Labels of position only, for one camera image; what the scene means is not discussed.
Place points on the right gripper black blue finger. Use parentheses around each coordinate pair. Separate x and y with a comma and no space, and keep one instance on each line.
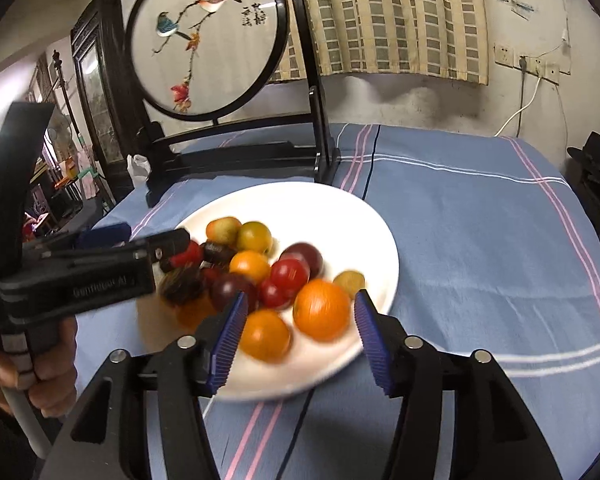
(494,434)
(105,435)

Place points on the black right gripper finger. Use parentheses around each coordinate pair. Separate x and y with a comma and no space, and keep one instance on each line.
(165,245)
(65,241)

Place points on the brown passion fruit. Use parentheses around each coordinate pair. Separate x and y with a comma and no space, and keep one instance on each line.
(216,254)
(181,286)

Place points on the dark red plum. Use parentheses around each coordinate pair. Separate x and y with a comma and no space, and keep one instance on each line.
(309,254)
(228,286)

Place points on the brown passion fruit front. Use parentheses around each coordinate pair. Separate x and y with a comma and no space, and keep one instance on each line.
(181,286)

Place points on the person's left hand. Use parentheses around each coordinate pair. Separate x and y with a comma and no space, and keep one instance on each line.
(52,389)

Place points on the red cherry tomato left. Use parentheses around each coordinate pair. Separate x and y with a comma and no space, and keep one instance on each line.
(192,256)

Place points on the red cherry tomato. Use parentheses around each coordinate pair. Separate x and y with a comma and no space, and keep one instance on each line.
(192,256)
(290,274)

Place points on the yellow green fruit back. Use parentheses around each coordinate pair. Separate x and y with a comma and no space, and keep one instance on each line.
(223,230)

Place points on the dark red plum back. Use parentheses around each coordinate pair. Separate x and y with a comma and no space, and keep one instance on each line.
(228,286)

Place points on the yellow green plate fruit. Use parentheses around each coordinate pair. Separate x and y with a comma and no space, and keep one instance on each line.
(254,236)

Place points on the small mandarin plate left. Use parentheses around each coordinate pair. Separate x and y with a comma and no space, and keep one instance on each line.
(251,265)

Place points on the red tomato upper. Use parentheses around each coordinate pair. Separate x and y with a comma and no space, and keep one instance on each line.
(270,296)

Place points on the red cherry tomato right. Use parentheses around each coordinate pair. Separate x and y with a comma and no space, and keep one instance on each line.
(290,274)

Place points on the large orange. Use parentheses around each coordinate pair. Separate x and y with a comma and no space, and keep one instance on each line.
(322,311)

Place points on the white oval plate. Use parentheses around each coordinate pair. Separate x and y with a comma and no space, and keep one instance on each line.
(349,234)

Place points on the green yellow small fruit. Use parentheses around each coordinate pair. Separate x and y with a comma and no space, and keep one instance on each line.
(350,281)

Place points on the dark wooden framed cabinet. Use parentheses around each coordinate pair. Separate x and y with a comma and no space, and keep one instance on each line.
(112,107)

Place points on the round embroidered bird screen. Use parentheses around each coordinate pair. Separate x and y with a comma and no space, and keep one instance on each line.
(200,61)

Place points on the black hat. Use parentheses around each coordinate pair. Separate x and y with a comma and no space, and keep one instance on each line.
(588,156)

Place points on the checked beige curtain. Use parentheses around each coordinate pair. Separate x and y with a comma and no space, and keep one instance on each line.
(440,38)

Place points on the white wall power strip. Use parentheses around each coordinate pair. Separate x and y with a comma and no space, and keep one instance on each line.
(538,65)

